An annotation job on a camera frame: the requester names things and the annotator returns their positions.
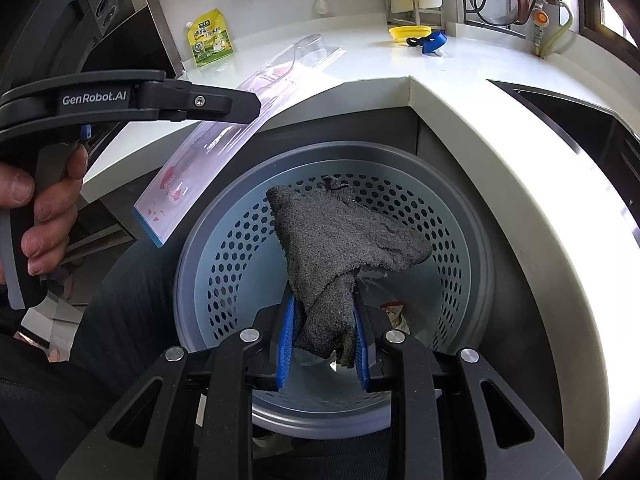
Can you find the dark steel sink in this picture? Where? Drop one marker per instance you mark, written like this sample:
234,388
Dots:
590,125

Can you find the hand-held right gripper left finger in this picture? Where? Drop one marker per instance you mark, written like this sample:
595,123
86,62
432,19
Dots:
286,350

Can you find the person's dark trousers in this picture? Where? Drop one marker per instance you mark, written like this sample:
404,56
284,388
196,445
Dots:
50,410

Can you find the dark grey cloth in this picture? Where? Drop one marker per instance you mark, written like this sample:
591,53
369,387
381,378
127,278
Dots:
340,240

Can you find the person's left hand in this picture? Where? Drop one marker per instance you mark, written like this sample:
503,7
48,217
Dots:
55,205

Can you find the window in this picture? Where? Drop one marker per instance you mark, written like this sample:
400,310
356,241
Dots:
612,10

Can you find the blue-grey perforated bin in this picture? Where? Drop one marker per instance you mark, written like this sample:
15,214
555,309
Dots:
230,260

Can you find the yellow green spout pouch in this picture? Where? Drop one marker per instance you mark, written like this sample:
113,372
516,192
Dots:
210,40

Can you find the metal cutting board holder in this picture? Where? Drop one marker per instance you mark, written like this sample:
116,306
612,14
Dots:
400,5

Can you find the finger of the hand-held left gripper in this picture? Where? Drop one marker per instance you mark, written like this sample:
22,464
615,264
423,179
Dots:
210,102

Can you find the blue bottle cap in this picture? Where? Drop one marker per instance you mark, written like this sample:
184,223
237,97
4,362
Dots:
434,42

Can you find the red white snack wrapper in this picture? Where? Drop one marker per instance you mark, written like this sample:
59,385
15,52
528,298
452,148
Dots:
395,312

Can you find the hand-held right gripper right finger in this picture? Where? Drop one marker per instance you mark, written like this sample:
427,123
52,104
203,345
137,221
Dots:
361,360

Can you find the clear package with pink card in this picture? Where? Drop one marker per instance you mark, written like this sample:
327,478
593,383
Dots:
200,170

